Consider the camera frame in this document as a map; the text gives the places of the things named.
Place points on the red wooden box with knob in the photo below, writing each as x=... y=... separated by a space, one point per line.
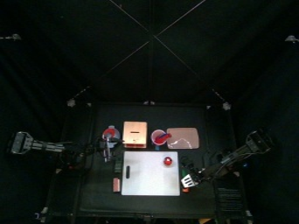
x=135 y=134

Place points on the red plastic cup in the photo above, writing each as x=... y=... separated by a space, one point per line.
x=156 y=139

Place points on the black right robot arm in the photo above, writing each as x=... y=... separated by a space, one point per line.
x=240 y=151

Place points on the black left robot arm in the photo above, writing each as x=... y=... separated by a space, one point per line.
x=43 y=145

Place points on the blue utensil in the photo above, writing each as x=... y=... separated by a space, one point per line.
x=160 y=135

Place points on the small red object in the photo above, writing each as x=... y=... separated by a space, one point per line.
x=167 y=160

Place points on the red utensil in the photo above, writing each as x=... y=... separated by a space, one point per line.
x=166 y=136

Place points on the clear plastic tray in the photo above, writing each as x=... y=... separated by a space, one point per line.
x=183 y=138

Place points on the white cutting board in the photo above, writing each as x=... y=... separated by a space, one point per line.
x=150 y=178

